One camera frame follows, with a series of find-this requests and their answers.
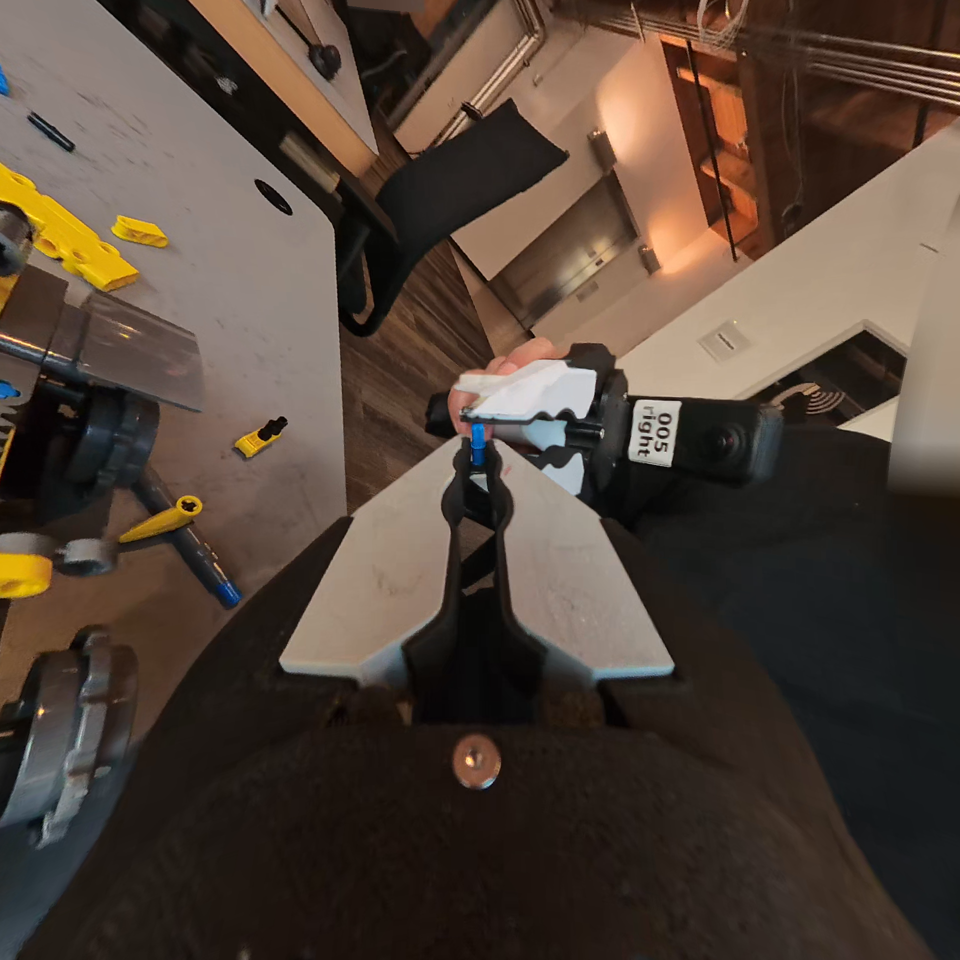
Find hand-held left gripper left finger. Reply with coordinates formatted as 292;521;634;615
279;436;465;687

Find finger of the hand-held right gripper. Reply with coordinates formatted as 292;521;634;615
523;442;590;498
459;363;603;426

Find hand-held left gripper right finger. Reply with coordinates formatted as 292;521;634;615
487;438;675;681

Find short yellow brick beam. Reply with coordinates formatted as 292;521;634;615
234;416;290;460
111;215;170;249

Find yellow rectangular brick panel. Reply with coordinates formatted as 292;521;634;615
0;165;141;294

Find cluster of small brick pins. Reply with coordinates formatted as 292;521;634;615
0;63;76;153

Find person's right hand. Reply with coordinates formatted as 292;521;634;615
447;337;564;435

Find grey axle blue tips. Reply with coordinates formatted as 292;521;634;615
131;468;243;610

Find black office chair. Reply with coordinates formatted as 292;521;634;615
337;97;570;339

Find yellow grey brick vehicle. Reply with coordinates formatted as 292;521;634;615
0;206;207;849

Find grey table wood edge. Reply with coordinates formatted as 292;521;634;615
187;0;380;177

